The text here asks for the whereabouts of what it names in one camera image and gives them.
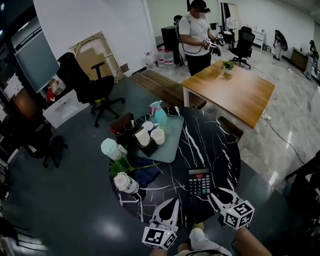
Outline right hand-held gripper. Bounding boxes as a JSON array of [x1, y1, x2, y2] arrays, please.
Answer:
[[208, 187, 256, 230]]

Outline white sink basin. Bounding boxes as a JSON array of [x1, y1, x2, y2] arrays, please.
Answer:
[[42, 89, 91, 130]]

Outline white paper cup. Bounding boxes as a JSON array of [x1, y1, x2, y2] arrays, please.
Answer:
[[141, 120, 155, 133], [134, 126, 152, 148], [150, 127, 167, 146]]

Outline black office chair with armrests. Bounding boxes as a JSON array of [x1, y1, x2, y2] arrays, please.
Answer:
[[56, 52, 126, 129]]

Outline white drawer cabinet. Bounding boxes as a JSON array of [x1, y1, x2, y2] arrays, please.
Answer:
[[245, 24, 268, 50]]

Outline brown cardboard sheet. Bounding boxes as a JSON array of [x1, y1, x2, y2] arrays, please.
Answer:
[[74, 48, 109, 81]]

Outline dark blue cloth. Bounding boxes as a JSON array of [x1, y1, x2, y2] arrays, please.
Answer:
[[129, 156, 162, 189]]

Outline person's right forearm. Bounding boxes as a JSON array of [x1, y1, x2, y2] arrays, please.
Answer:
[[233, 226, 274, 256]]

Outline black cabinet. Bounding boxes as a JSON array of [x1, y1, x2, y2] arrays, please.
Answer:
[[160, 25, 180, 49]]

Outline green plant stems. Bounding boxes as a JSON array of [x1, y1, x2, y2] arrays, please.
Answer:
[[108, 155, 163, 179]]

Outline wooden frame panel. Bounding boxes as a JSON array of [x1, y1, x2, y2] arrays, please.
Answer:
[[68, 30, 125, 83]]

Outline wooden table white legs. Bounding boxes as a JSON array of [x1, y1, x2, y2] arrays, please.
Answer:
[[180, 59, 276, 130]]

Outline black calculator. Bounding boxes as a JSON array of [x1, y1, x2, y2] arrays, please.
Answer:
[[187, 166, 212, 197]]

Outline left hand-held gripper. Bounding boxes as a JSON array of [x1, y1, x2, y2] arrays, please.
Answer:
[[141, 197, 180, 251]]

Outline black desk organizer box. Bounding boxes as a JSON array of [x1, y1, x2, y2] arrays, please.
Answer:
[[109, 112, 161, 158]]

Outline blue spray bottle pink head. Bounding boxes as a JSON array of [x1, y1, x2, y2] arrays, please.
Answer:
[[149, 100, 169, 127]]

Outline frosted glass panel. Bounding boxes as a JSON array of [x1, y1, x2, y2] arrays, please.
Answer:
[[12, 26, 61, 94]]

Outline white lidded plastic bottle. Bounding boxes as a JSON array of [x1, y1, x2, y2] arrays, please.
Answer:
[[100, 137, 128, 161]]

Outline person's left forearm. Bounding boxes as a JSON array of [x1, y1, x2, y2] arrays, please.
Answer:
[[151, 247, 171, 256]]

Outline low wooden cabinet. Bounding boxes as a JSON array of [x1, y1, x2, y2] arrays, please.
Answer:
[[290, 47, 309, 71]]

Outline black mesh office chair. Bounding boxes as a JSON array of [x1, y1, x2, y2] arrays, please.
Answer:
[[229, 25, 256, 70]]

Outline black floor cable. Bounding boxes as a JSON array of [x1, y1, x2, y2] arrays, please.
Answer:
[[259, 112, 309, 165]]

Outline large clear water bottle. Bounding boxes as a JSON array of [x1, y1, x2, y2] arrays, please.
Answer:
[[162, 48, 175, 69], [156, 47, 166, 67], [144, 50, 157, 70]]

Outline dark swivel chair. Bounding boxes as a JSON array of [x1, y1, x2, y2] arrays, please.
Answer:
[[9, 117, 69, 169]]

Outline small potted green plant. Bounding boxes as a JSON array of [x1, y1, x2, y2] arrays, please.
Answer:
[[220, 60, 236, 76]]

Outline white flower glass jar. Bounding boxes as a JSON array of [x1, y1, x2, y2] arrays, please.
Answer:
[[113, 171, 140, 195]]

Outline teal rectangular tray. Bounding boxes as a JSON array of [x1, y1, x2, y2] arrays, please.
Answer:
[[136, 113, 185, 164]]

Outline dark wooden slat bench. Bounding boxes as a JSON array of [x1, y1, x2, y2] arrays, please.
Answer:
[[131, 69, 207, 110]]

